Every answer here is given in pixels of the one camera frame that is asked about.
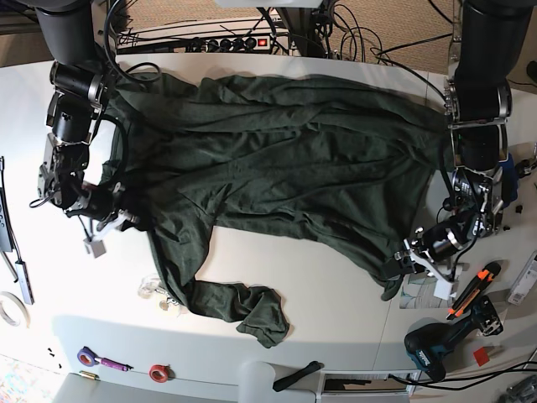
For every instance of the black power strip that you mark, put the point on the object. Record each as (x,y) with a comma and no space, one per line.
(248,44)

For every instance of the red square card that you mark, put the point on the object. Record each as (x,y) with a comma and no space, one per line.
(481,356)

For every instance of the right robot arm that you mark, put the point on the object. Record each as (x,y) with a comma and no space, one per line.
(84,43)

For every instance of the grey usb hub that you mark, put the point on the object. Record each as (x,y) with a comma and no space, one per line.
(23,280)

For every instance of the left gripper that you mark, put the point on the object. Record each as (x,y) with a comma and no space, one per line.
(429,250)

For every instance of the dark green t-shirt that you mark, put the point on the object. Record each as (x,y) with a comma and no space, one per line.
(322,159)

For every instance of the dark remote control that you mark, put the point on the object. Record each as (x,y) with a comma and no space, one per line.
(6,240)

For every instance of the red tape roll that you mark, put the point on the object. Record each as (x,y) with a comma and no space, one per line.
(159,373)

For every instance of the blue box with black knob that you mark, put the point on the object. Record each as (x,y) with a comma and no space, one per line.
(509,176)

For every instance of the orange black utility knife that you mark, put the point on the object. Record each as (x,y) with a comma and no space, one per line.
(474,289)

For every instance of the purple marker pen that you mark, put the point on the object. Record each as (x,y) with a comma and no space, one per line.
(114,365)

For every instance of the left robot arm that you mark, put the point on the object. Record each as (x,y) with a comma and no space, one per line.
(486,42)

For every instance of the white tape roll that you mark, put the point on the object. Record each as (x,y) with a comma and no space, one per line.
(13,312)

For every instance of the purple tape roll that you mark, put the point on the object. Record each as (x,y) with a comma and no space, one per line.
(87,357)

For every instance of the black cordless drill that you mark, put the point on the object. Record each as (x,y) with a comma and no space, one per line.
(428,345)

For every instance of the white rectangular device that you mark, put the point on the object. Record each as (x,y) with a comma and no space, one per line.
(524,283)

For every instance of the gold green small cylinder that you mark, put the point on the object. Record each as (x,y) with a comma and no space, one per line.
(88,375)

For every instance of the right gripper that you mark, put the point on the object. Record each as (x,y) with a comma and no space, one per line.
(104,208)

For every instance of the paper instruction booklet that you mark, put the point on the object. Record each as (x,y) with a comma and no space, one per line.
(417,292)

